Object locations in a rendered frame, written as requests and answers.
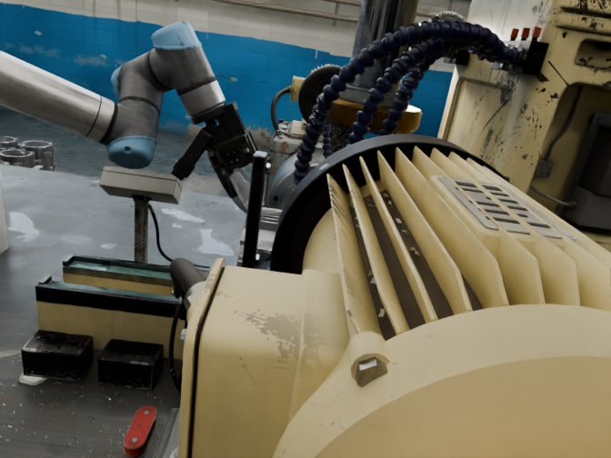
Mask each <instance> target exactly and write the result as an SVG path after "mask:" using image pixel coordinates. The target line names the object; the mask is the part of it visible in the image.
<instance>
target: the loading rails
mask: <svg viewBox="0 0 611 458"><path fill-rule="evenodd" d="M62 264H63V277H64V282H63V283H62V282H55V281H52V275H46V276H45V277H44V278H42V279H41V280H40V281H39V282H38V284H37V285H36V286H35V299H36V307H37V317H38V327H39V330H45V331H53V332H60V333H67V334H82V335H90V336H93V346H94V349H96V350H103V349H104V347H105V345H106V344H107V343H108V341H109V340H111V339H120V340H127V341H133V342H143V343H151V344H162V345H163V346H164V358H169V341H170V333H171V328H172V323H173V319H174V315H175V309H176V307H177V304H178V299H176V298H175V296H174V295H173V294H172V291H173V290H174V282H173V280H172V278H171V275H170V272H169V266H168V265H161V264H148V263H140V262H134V261H127V260H119V259H112V258H105V257H98V256H91V255H84V254H70V255H68V256H67V257H66V258H65V259H64V260H63V261H62ZM51 281H52V282H51ZM183 329H185V321H184V320H180V319H179V317H178V321H177V325H176V330H175V343H174V359H180V360H183V352H184V346H183V345H181V344H180V337H181V333H182V331H183Z"/></svg>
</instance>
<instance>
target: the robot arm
mask: <svg viewBox="0 0 611 458"><path fill-rule="evenodd" d="M151 39H152V41H153V44H154V45H153V47H154V49H152V50H151V51H149V52H147V53H145V54H143V55H140V56H138V57H137V58H135V59H133V60H130V61H127V62H125V63H124V64H123V65H122V66H120V67H119V68H117V69H116V70H115V71H114V72H113V74H112V77H111V83H112V85H113V91H114V93H115V95H116V96H117V98H118V103H115V102H113V101H111V100H109V99H107V98H104V97H103V96H101V95H97V94H95V93H93V92H91V91H89V90H86V89H84V88H83V87H81V86H78V85H75V84H73V83H71V82H68V81H66V80H65V79H63V78H61V77H58V76H56V75H53V74H50V73H48V72H47V71H45V70H43V69H40V68H38V67H36V66H34V65H30V64H29V63H27V62H25V61H22V60H20V59H18V58H16V57H14V56H11V55H9V54H7V53H4V52H2V51H0V105H2V106H4V107H7V108H9V109H12V110H15V111H17V112H19V113H21V114H24V115H28V116H31V117H33V118H35V119H38V120H40V121H43V122H45V123H48V124H51V125H54V126H56V127H59V128H62V129H64V130H66V131H68V132H71V133H73V134H78V135H80V136H83V137H84V138H87V139H90V140H92V141H95V142H98V143H100V144H103V145H106V146H107V148H106V149H107V156H108V158H109V159H110V161H111V162H114V163H115V164H116V165H118V166H121V167H124V168H127V169H141V168H144V167H147V166H148V165H150V163H151V162H152V158H153V154H154V150H155V147H156V136H157V130H158V125H159V119H160V114H161V109H162V103H163V97H164V93H166V92H168V91H171V90H173V89H175V90H176V91H177V94H178V96H179V95H180V96H179V98H180V100H181V102H182V104H183V106H184V108H185V110H186V112H187V114H188V115H189V116H193V117H192V118H191V120H192V122H193V124H200V123H203V122H205V124H206V126H204V127H203V128H202V129H201V130H200V132H199V133H198V135H197V136H196V138H195V139H194V141H193V142H192V143H191V144H190V146H189V147H188V149H187V150H186V152H185V154H184V155H183V156H182V157H180V158H179V159H178V160H177V161H176V162H175V165H174V167H173V168H174V170H173V171H172V173H171V174H172V175H174V176H175V177H176V178H178V179H179V180H181V181H182V180H183V179H185V178H187V177H188V176H189V175H190V174H192V172H193V171H194V169H195V164H196V162H197V161H198V160H199V158H200V157H201V155H202V154H203V152H204V151H205V150H206V151H207V152H208V153H207V155H208V158H209V160H210V162H211V165H212V167H213V168H214V170H215V172H216V174H217V176H218V178H219V180H220V182H221V184H222V186H223V187H224V188H225V190H226V192H227V193H228V195H229V197H230V198H231V199H232V200H233V202H234V203H235V204H236V205H237V206H238V208H240V209H241V210H242V211H244V212H245V213H246V214H247V208H248V202H247V200H248V199H249V191H250V182H251V176H248V175H247V174H246V172H245V169H244V168H242V167H244V166H247V165H249V164H251V163H253V156H254V153H255V151H258V148H257V146H256V144H255V140H254V138H253V136H252V134H251V132H250V130H249V129H247V128H246V129H245V126H244V124H243V121H242V119H241V117H240V115H239V113H238V111H237V108H238V107H237V104H236V102H235V101H234V102H232V103H230V104H224V101H225V97H224V95H223V93H222V91H221V89H220V86H219V84H218V82H217V81H216V79H215V75H214V73H213V71H212V68H211V66H210V64H209V63H208V60H207V58H206V56H205V52H204V50H203V48H202V44H201V43H200V42H199V41H198V39H197V37H196V35H195V32H194V30H193V28H192V26H191V25H190V24H189V23H187V22H177V23H174V24H171V25H168V26H165V27H163V28H161V29H159V30H157V31H156V32H155V33H153V34H152V36H151ZM209 83H210V84H209ZM201 86H202V87H201ZM198 87H199V88H198ZM196 88H197V89H196ZM190 91H191V92H190ZM188 92H189V93H188ZM215 120H217V121H218V123H219V124H218V123H217V121H215ZM252 141H253V142H252Z"/></svg>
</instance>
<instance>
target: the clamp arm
mask: <svg viewBox="0 0 611 458"><path fill-rule="evenodd" d="M267 156H268V153H266V152H259V151H255V153H254V156H253V163H252V173H251V182H250V191H249V199H248V208H247V218H246V227H245V243H244V252H243V262H242V267H244V268H252V269H255V266H258V264H259V258H260V254H256V251H257V243H258V235H259V227H260V219H261V211H262V202H263V195H264V187H265V175H266V174H269V172H270V165H271V164H268V163H267Z"/></svg>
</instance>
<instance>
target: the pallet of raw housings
mask: <svg viewBox="0 0 611 458"><path fill-rule="evenodd" d="M55 153H56V149H55V148H54V146H53V143H48V142H44V141H43V142H42V141H31V140H30V141H27V142H22V143H20V144H19V143H18V139H17V138H13V137H8V136H0V164H8V165H13V166H20V167H26V168H33V169H39V170H45V171H51V172H58V173H64V172H65V171H59V170H55V168H57V163H55Z"/></svg>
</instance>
